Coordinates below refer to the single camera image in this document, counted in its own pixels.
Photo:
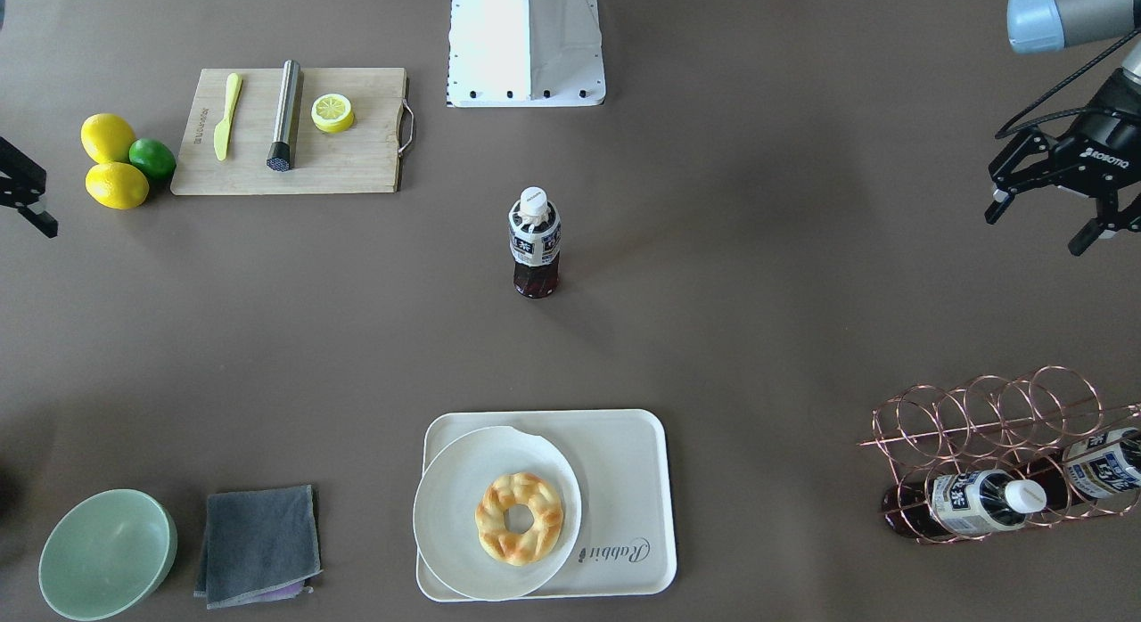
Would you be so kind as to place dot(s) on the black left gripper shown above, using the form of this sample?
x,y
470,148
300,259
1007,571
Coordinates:
x,y
1108,142

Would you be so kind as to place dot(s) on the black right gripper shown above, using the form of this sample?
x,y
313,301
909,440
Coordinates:
x,y
21,186

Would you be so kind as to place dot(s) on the tea bottle top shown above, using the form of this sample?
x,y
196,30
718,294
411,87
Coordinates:
x,y
535,225

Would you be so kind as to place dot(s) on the tea bottle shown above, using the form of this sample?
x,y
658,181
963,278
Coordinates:
x,y
962,505
535,225
1102,466

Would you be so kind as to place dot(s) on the tea bottle front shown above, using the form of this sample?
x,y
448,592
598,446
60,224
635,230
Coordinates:
x,y
962,505

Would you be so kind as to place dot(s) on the white serving tray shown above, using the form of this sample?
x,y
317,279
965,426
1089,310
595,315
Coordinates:
x,y
625,544

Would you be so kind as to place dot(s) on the lower yellow lemon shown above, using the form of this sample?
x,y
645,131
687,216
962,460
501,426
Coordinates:
x,y
117,185

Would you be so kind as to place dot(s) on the yellow lemon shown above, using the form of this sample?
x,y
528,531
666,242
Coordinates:
x,y
107,138
117,185

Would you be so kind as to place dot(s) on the upper yellow lemon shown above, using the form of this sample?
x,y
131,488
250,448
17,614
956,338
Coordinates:
x,y
107,138

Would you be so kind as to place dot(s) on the green lime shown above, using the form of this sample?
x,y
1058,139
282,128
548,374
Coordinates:
x,y
153,158

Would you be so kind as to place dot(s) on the yellow plastic knife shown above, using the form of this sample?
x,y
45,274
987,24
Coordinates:
x,y
222,132

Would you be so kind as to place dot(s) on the steel muddler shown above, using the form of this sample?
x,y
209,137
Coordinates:
x,y
280,155

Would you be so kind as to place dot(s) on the half lemon slice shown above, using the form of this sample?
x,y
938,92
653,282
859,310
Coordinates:
x,y
332,113

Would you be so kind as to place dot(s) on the wooden cutting board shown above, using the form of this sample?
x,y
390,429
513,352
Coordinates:
x,y
361,160

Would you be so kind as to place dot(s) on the green bowl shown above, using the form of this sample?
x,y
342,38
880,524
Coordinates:
x,y
106,554

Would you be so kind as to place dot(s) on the grey folded cloth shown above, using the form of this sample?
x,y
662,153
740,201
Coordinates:
x,y
258,546

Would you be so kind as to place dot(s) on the white round plate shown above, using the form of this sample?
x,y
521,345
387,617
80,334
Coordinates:
x,y
452,486

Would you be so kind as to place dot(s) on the copper wire bottle rack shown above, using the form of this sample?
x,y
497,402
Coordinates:
x,y
997,424

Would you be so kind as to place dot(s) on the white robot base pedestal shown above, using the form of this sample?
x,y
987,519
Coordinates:
x,y
525,54

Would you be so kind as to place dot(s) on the braided ring donut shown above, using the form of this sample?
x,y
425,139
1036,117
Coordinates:
x,y
519,519

